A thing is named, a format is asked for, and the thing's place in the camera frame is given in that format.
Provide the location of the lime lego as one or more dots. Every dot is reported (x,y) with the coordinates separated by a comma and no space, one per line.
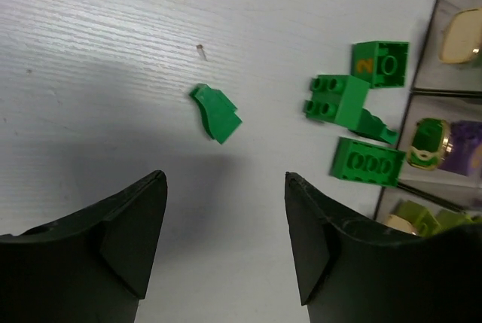
(419,217)

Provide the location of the clear compartment organizer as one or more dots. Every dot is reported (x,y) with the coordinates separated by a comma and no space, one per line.
(446,88)

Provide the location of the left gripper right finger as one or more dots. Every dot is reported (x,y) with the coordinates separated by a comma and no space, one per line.
(352,269)

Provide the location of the green lego brick top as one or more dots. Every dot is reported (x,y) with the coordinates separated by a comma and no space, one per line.
(383,64)

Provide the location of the green long lego brick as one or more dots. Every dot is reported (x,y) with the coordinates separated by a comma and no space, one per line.
(337,99)

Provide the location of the green lego brick small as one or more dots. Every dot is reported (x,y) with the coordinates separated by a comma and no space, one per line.
(218,113)

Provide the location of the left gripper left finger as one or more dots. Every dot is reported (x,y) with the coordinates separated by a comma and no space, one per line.
(93,265)

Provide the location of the green flat lego plate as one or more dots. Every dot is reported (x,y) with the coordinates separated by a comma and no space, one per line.
(367,163)

